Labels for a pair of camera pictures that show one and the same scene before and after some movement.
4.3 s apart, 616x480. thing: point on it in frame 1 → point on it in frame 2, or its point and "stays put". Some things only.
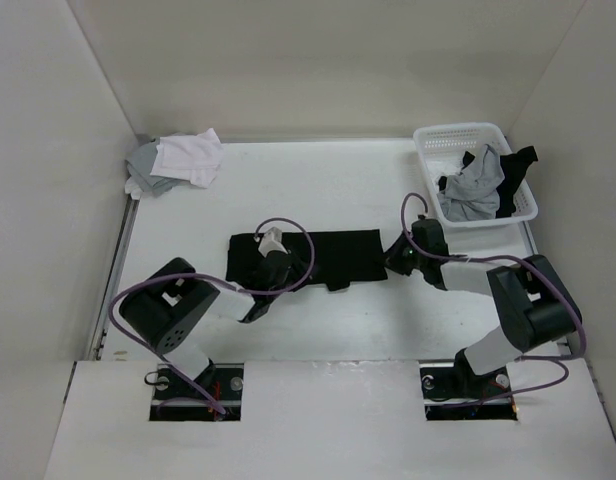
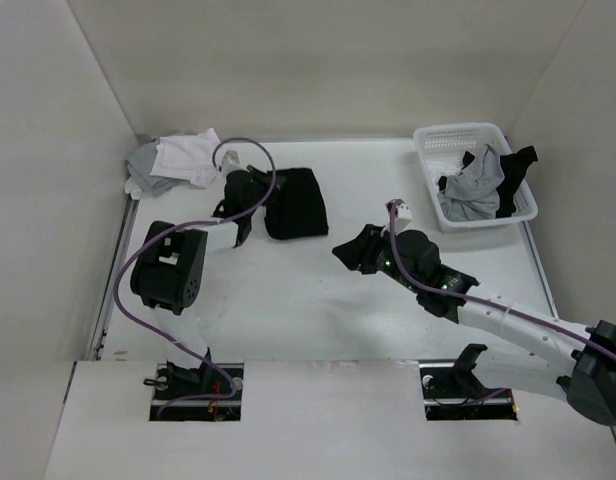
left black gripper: (302, 273) → (259, 178)
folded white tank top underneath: (131, 188) stays put
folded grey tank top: (140, 163) stays put
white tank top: (191, 158) stays put
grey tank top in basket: (473, 193) stays put
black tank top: (323, 259) → (299, 210)
